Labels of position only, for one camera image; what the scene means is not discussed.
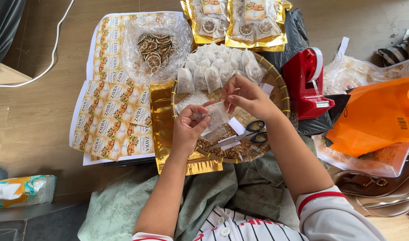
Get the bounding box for green patterned skirt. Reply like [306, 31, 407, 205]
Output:
[77, 135, 330, 241]

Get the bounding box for colourful tissue packet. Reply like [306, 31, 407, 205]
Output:
[0, 174, 57, 210]

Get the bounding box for clear dotted plastic bag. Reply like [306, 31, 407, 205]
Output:
[174, 90, 211, 115]

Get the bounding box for orange plastic bag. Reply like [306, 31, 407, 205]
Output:
[324, 75, 409, 158]

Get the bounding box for loose dried herb mix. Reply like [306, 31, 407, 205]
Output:
[195, 133, 260, 160]

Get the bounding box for person's left hand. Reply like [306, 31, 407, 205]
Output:
[171, 100, 215, 158]

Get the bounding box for white striped jersey shirt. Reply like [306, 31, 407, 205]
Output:
[131, 185, 389, 241]

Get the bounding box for sheets of printed orange labels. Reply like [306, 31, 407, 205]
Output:
[69, 11, 185, 166]

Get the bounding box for round woven bamboo tray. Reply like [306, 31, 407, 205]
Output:
[171, 50, 291, 164]

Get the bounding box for small white filter sachet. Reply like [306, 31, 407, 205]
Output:
[194, 100, 230, 142]

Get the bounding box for brown leather handbag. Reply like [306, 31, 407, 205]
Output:
[331, 150, 409, 219]

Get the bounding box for white cable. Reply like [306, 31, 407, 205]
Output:
[0, 0, 75, 88]

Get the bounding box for white paper slip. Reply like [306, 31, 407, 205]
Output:
[227, 117, 247, 136]
[259, 83, 275, 98]
[217, 135, 241, 151]

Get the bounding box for label sheet in clear wrap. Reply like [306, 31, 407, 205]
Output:
[311, 134, 409, 178]

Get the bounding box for clear bag of dried orange slices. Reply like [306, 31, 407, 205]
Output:
[120, 13, 194, 85]

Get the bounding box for black-handled scissors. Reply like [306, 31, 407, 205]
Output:
[207, 120, 269, 151]

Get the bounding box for black plastic bag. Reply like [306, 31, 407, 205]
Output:
[258, 8, 351, 136]

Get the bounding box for black and white striped cloth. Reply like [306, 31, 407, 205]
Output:
[375, 28, 409, 67]

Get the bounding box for red tape dispenser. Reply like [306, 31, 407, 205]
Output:
[282, 47, 336, 121]

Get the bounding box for empty gold foil pouches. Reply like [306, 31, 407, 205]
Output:
[150, 81, 224, 175]

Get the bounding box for clear bag with label sheets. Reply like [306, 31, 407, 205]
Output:
[323, 36, 409, 96]

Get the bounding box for gold pouch with dried slices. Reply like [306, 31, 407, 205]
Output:
[180, 0, 230, 45]
[225, 0, 293, 52]

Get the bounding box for pile of white tea bags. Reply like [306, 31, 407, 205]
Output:
[176, 42, 267, 94]

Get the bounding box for person's right hand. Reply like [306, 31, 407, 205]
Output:
[221, 74, 280, 123]

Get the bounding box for dark grey cloth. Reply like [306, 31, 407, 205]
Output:
[0, 0, 26, 71]

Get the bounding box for light wooden board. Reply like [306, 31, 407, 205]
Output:
[0, 63, 33, 86]

